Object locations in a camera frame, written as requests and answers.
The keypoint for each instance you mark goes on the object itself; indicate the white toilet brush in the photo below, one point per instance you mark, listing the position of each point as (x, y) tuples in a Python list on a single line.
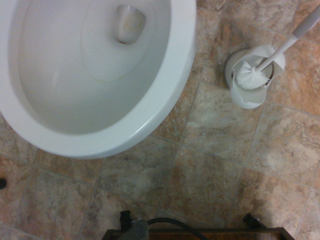
[(250, 75)]

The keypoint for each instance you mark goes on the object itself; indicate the white toilet bowl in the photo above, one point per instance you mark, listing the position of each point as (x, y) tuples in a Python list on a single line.
[(75, 105)]

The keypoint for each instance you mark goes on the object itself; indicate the white toilet brush holder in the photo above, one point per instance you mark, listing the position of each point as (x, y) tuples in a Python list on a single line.
[(247, 98)]

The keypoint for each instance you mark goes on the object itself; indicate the black caster wheel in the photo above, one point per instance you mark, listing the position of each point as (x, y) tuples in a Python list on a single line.
[(125, 218), (250, 220)]

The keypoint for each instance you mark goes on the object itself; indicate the grey blurry block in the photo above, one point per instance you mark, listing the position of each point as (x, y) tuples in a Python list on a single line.
[(140, 231)]

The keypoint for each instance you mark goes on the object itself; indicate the dark wooden table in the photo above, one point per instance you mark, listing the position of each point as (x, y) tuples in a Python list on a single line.
[(225, 235)]

